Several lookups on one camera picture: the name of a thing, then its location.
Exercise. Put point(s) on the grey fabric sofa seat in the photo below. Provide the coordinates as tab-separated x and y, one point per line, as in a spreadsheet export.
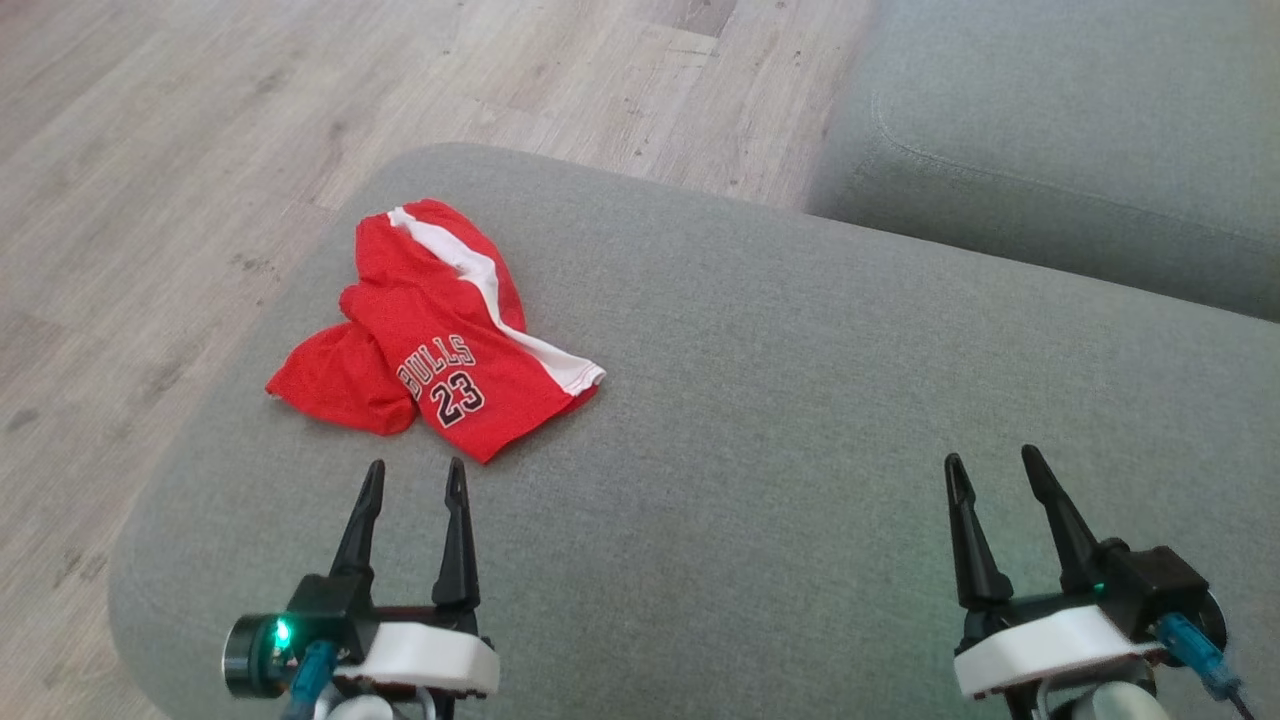
760	420

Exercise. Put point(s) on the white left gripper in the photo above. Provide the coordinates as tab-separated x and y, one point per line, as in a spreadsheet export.
430	655

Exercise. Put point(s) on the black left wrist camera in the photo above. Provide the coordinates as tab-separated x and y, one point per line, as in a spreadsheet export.
320	610

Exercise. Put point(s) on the grey sofa section with seam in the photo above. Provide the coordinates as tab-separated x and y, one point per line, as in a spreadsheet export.
1060	130

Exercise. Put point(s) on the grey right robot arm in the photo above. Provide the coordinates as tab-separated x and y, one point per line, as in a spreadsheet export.
1110	703

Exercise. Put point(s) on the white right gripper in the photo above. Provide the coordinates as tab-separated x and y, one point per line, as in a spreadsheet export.
1040	645

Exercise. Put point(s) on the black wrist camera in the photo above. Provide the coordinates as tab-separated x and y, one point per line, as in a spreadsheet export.
320	610
1150	590

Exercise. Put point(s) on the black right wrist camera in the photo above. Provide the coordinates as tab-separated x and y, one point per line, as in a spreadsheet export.
1150	590

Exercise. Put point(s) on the red Bulls 23 jersey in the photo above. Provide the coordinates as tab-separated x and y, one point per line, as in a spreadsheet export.
440	330

